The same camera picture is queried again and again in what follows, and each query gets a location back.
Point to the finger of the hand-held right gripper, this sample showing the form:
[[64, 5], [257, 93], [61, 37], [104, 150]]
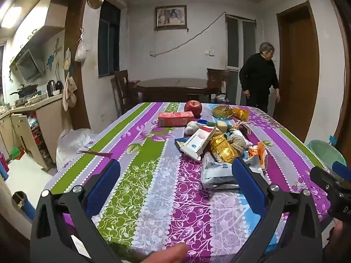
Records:
[[341, 168], [325, 179]]

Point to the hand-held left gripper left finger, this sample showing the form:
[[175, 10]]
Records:
[[105, 182]]

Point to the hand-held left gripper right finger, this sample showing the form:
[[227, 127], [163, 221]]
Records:
[[248, 186]]

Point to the green lined bin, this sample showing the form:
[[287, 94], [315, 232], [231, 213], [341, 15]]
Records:
[[320, 150]]

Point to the orange white packet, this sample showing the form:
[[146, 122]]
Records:
[[259, 154]]

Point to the white blue plastic pouch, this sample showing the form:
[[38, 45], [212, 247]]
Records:
[[216, 174]]

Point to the beige stuffed toy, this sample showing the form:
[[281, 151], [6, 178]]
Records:
[[238, 142]]

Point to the gold foil packet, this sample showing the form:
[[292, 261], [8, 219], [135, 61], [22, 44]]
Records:
[[223, 148]]

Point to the yellow sponge block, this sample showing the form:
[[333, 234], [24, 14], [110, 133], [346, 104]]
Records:
[[222, 126]]

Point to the white red box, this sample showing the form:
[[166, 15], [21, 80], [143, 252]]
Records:
[[197, 142]]

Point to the white ball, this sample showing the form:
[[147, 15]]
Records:
[[193, 127]]

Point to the person's right hand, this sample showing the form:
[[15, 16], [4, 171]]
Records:
[[337, 235]]

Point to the person's left hand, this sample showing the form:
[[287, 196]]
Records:
[[167, 253]]

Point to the purple green floral tablecloth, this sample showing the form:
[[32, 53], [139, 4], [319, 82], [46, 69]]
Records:
[[153, 197]]

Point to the large white plastic bag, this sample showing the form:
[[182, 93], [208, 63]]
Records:
[[71, 145]]

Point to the gold wrapper bag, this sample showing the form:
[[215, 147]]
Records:
[[241, 113]]

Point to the blue bottle cap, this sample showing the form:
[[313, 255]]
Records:
[[202, 121]]

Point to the bread in clear bag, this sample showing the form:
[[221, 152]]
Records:
[[220, 111]]

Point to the blue cylindrical container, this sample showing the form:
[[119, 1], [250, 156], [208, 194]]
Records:
[[26, 206]]

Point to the kitchen counter cabinet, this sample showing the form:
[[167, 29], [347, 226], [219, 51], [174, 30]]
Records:
[[46, 120]]

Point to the blue white packet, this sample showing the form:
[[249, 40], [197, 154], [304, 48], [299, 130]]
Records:
[[220, 98]]

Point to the red carton box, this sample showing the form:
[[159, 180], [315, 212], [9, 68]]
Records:
[[175, 119]]

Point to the green dustpan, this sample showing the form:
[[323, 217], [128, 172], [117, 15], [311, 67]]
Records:
[[15, 153]]

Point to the red apple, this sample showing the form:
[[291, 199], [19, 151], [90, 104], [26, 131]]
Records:
[[192, 108]]

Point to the beige hanging cloth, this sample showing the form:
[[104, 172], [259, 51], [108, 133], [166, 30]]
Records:
[[69, 93]]

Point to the dark wooden chair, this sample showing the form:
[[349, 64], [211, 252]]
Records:
[[122, 85], [218, 78]]

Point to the brown wooden door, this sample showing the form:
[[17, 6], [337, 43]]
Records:
[[299, 74]]

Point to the electric kettle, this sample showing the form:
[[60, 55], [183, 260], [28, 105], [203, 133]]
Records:
[[51, 87]]

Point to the dark wooden dining table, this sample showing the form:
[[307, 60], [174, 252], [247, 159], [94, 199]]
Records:
[[175, 86]]

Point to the black wok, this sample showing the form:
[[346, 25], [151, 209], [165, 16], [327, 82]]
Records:
[[26, 89]]

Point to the white hanging plastic bag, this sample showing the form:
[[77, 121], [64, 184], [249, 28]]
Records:
[[80, 53]]

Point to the range hood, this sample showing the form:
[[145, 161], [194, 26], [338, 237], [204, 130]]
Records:
[[28, 65]]

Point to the dark window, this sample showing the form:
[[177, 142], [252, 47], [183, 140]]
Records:
[[109, 38]]

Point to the white framed glass door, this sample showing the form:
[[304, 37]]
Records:
[[233, 41]]

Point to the white wall switch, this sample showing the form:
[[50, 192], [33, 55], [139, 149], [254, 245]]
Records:
[[209, 53]]

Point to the framed wall picture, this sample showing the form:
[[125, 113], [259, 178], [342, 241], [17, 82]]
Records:
[[170, 17]]

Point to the white wall cabinet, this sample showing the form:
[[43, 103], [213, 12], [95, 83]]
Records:
[[30, 13]]

